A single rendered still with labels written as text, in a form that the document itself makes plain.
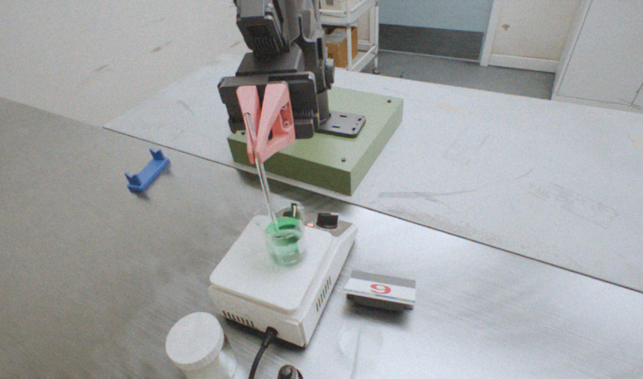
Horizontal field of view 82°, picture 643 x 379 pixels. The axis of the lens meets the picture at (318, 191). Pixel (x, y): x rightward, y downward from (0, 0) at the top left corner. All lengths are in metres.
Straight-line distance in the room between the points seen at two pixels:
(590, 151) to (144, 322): 0.81
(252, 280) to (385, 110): 0.47
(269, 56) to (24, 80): 1.52
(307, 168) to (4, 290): 0.51
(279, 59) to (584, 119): 0.70
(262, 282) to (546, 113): 0.72
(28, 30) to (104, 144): 0.96
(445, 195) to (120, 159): 0.68
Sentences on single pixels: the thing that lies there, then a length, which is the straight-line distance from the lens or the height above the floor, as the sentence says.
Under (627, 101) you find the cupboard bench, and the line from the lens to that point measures 2.90.
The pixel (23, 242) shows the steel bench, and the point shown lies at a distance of 0.83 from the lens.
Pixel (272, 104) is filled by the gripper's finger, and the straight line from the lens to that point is 0.36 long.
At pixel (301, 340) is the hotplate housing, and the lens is 0.47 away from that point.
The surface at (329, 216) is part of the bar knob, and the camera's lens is 0.54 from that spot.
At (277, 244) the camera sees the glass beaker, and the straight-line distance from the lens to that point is 0.41.
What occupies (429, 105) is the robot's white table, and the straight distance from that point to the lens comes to 0.92.
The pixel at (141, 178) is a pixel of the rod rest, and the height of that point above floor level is 0.91.
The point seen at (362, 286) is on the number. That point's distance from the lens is 0.51.
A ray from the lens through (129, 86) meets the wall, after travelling 2.12.
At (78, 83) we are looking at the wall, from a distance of 1.98.
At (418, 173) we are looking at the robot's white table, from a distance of 0.71.
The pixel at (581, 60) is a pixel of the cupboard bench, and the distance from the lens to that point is 2.77.
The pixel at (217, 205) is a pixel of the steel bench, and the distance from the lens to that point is 0.69.
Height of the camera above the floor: 1.35
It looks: 42 degrees down
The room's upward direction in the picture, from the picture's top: 7 degrees counter-clockwise
